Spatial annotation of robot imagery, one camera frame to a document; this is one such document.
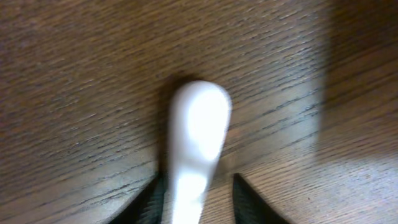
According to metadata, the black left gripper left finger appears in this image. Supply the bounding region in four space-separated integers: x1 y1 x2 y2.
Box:
109 173 167 224

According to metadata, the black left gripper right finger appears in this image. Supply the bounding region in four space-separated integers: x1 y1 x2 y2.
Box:
233 173 289 224

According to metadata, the pink plastic knife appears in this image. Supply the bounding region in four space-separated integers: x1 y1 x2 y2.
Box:
167 81 232 224

